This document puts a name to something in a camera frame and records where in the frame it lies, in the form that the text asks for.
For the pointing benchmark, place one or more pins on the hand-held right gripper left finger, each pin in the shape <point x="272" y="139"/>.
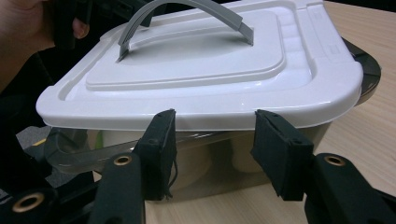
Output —
<point x="158" y="155"/>

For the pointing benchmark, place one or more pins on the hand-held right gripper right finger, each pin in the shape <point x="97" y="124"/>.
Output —
<point x="286" y="155"/>

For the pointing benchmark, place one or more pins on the clear plastic storage box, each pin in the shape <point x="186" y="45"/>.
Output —
<point x="218" y="177"/>

